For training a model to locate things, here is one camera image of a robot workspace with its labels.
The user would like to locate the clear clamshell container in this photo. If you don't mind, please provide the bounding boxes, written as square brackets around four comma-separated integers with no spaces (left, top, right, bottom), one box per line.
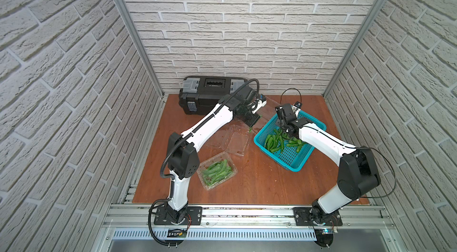
[197,152,238,191]
[257,95,280,120]
[206,125,252,157]

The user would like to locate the green peppers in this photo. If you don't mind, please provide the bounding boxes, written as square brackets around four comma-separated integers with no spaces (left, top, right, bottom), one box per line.
[264,129,306,153]

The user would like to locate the teal plastic basket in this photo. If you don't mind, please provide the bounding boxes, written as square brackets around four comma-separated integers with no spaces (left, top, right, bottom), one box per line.
[253,115,314,172]

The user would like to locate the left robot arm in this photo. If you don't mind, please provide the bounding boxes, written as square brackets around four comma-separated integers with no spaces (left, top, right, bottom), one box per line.
[159,86,267,224]

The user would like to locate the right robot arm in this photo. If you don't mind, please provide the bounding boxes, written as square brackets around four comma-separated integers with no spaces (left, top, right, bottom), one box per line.
[276,103,381,226]

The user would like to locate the black plastic toolbox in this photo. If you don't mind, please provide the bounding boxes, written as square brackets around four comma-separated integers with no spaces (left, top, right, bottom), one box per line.
[179,75,247,115]

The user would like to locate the clear clamshell front container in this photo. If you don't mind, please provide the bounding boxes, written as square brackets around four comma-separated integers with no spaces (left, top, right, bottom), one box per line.
[197,152,238,191]

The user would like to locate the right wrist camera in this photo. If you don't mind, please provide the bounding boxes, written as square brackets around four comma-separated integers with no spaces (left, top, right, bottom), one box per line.
[292,102,302,112]

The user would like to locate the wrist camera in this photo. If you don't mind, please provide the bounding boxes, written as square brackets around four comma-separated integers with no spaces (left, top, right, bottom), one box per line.
[292,102,302,112]
[253,96,267,111]

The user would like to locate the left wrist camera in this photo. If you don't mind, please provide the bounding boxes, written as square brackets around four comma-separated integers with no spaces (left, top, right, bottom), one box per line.
[253,96,267,111]

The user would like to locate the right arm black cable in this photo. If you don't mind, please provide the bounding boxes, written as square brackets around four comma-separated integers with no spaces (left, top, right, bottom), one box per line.
[363,146,397,199]

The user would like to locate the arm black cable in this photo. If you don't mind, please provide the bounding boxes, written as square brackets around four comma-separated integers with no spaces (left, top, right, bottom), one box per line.
[148,200,172,246]
[363,146,397,199]

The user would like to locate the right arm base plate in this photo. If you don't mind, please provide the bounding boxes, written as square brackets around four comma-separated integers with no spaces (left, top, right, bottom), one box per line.
[292,207,343,227]

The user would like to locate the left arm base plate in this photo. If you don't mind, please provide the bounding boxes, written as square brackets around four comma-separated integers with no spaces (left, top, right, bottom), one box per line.
[154,205,203,226]

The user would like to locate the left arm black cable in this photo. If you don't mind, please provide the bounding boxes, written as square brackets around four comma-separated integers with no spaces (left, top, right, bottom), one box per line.
[148,200,172,246]

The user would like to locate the aluminium front rail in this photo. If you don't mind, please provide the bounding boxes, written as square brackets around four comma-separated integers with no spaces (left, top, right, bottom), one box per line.
[102,204,395,229]

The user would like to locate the right corner metal post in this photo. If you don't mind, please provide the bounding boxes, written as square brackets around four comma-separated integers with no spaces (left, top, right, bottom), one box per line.
[322,0,387,99]

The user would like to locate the corner metal post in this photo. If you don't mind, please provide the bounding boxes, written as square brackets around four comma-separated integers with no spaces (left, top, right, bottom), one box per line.
[113,0,165,98]
[322,0,387,99]

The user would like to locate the left corner metal post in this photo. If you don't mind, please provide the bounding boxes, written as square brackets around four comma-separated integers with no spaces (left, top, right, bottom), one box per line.
[113,0,165,98]

